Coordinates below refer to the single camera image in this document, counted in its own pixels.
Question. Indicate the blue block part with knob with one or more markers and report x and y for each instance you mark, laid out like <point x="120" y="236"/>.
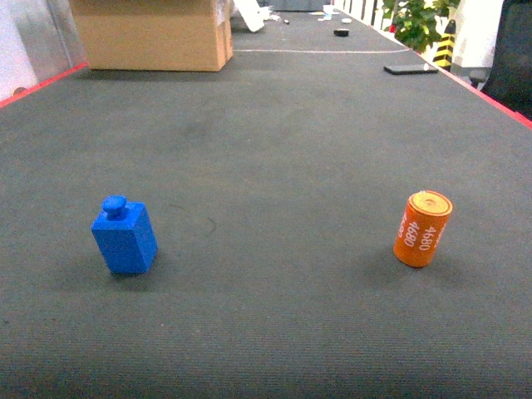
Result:
<point x="124" y="235"/>

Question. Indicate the orange cylindrical cap 4680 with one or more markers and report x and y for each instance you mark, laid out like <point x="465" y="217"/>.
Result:
<point x="425" y="217"/>

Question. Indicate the dark grey table mat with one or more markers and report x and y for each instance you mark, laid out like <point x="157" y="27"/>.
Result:
<point x="275" y="188"/>

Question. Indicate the black smartphone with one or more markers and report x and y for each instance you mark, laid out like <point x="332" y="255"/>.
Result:
<point x="407" y="70"/>

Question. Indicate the black tape roll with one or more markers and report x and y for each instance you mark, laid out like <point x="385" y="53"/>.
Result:
<point x="341" y="32"/>

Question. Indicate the white foam piece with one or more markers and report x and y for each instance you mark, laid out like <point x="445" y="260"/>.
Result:
<point x="252" y="13"/>

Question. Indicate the cardboard box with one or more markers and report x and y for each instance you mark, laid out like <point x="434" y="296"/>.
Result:
<point x="163" y="35"/>

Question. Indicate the yellow black striped bollard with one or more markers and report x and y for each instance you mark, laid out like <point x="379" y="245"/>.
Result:
<point x="444" y="52"/>

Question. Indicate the green potted plant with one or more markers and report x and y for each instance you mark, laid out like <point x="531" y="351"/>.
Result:
<point x="418" y="24"/>

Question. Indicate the black office chair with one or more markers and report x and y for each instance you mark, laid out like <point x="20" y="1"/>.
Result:
<point x="509" y="79"/>

